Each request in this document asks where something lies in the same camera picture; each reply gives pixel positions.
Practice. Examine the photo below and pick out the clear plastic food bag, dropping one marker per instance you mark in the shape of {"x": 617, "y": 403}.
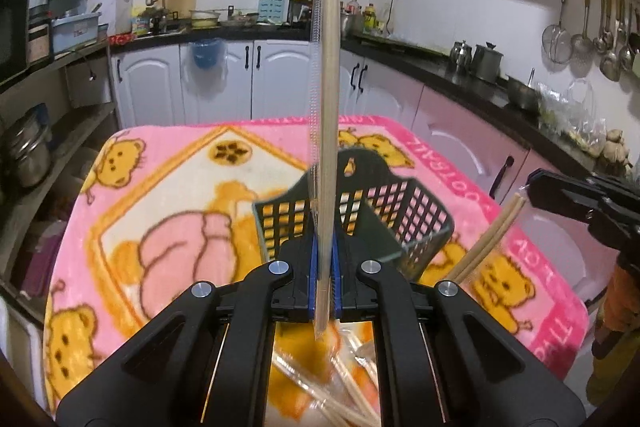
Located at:
{"x": 575, "y": 117}

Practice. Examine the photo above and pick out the steel lidded canister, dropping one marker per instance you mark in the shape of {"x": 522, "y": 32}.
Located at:
{"x": 487, "y": 63}

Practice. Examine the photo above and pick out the steel stock pot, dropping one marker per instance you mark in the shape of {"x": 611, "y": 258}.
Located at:
{"x": 350, "y": 24}

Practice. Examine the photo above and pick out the light blue knife block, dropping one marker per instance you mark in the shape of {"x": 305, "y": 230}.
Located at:
{"x": 274, "y": 7}

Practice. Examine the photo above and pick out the blue plastic bag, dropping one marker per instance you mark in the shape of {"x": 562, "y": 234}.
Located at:
{"x": 206, "y": 53}

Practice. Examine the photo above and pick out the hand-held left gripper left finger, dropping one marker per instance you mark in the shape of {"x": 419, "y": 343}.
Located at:
{"x": 313, "y": 272}

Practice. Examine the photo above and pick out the black plastic basket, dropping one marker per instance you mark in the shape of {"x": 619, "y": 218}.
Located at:
{"x": 400, "y": 207}

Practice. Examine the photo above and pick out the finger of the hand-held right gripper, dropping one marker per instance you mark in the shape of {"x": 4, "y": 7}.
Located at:
{"x": 565, "y": 197}

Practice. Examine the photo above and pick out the white base cabinets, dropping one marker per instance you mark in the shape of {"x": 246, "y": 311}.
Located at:
{"x": 280, "y": 82}

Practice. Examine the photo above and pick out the pink bear printed blanket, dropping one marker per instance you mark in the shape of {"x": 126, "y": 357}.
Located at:
{"x": 175, "y": 187}

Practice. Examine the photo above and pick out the light blue dish box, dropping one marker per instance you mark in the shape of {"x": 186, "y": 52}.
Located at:
{"x": 75, "y": 32}

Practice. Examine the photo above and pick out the steel slotted ladle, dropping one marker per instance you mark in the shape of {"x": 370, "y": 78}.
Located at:
{"x": 581, "y": 42}

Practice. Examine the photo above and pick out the ginger root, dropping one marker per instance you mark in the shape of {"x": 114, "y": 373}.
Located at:
{"x": 614, "y": 152}

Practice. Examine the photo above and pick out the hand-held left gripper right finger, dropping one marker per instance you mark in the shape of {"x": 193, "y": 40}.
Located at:
{"x": 335, "y": 272}

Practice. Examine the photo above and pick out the plastic-wrapped wooden chopsticks pair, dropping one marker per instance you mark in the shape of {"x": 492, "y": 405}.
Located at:
{"x": 492, "y": 232}
{"x": 305, "y": 387}
{"x": 327, "y": 107}
{"x": 357, "y": 387}

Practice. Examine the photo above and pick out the wooden storage shelf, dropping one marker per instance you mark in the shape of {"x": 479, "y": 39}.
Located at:
{"x": 65, "y": 127}

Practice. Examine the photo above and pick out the yellow bottle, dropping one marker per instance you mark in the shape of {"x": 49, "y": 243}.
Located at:
{"x": 370, "y": 19}

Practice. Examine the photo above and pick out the steel pot with spoon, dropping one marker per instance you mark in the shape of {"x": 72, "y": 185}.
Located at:
{"x": 522, "y": 94}

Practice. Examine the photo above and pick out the black kitchen countertop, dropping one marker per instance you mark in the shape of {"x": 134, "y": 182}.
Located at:
{"x": 480, "y": 89}

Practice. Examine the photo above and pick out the yellow rimmed bowl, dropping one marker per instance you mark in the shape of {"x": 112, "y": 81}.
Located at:
{"x": 205, "y": 18}

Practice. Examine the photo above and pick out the black microwave oven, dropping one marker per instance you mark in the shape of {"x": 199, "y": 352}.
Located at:
{"x": 11, "y": 37}

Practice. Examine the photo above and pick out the stacked steel pots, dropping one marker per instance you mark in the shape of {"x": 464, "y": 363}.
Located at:
{"x": 27, "y": 147}

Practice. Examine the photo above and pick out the steel kettle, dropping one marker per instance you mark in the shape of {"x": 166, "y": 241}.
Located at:
{"x": 461, "y": 57}

